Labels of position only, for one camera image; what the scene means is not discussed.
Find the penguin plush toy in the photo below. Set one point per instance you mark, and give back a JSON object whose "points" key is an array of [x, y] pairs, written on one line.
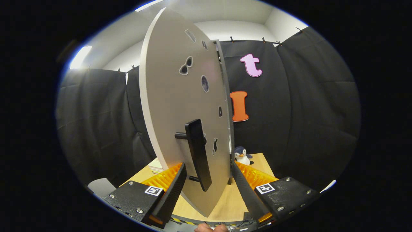
{"points": [[242, 156]]}

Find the dark grey shoe cabinet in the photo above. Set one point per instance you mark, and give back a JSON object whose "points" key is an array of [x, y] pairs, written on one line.
{"points": [[227, 96]]}

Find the narrow ceiling light panel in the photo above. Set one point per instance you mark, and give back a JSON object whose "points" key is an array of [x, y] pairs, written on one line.
{"points": [[80, 57]]}

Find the black backdrop cloth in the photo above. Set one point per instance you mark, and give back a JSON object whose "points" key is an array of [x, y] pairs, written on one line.
{"points": [[305, 112]]}

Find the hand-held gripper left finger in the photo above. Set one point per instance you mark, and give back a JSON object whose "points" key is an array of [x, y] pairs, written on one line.
{"points": [[172, 193]]}

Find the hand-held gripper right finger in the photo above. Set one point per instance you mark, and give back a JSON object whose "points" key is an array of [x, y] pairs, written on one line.
{"points": [[244, 190]]}

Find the light grey shoe cabinet door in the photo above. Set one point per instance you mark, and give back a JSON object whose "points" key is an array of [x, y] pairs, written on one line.
{"points": [[167, 96]]}

